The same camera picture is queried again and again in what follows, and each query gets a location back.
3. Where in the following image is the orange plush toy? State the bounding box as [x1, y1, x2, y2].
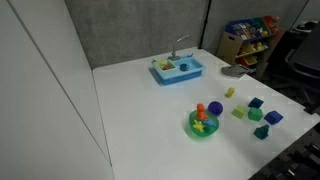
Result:
[195, 102, 209, 121]

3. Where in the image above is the blue toy sink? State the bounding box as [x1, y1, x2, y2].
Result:
[148, 55, 207, 86]

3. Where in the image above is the grey toy faucet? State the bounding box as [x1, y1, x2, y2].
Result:
[167, 34, 190, 62]

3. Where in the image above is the yellow plush toy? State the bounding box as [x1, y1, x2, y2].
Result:
[192, 119, 206, 133]

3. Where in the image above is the green plastic bowl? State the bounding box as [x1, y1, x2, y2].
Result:
[188, 109, 220, 138]

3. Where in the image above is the yellow rubber duck toy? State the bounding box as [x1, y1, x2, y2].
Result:
[224, 87, 236, 99]

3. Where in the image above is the wooden toy shelf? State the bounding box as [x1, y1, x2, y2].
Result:
[215, 14, 286, 76]

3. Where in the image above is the yellow-green dish rack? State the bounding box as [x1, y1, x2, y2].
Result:
[156, 58, 177, 72]

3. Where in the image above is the purple spiky ball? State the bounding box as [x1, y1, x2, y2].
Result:
[207, 100, 224, 117]

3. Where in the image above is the blue plush octopus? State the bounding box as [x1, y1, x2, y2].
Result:
[203, 118, 218, 128]

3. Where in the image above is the grey metal plate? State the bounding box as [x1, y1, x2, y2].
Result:
[220, 64, 250, 79]

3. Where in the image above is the light green soft cube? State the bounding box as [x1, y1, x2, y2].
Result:
[231, 104, 249, 120]

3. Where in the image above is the dark blue soft cube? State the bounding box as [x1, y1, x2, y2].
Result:
[247, 96, 265, 109]

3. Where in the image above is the yellow storage bin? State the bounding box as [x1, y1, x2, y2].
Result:
[238, 40, 270, 56]

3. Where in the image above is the blue storage bin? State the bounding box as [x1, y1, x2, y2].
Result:
[225, 18, 272, 42]

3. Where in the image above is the teal soft block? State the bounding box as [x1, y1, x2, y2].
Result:
[253, 124, 270, 140]

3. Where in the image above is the purple block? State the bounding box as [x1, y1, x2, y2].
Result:
[263, 110, 284, 126]

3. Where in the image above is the red storage bin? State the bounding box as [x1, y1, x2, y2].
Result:
[262, 14, 282, 34]

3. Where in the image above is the black office chair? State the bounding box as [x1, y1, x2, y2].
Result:
[266, 19, 320, 114]

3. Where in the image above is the black machine frame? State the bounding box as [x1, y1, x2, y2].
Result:
[249, 123, 320, 180]

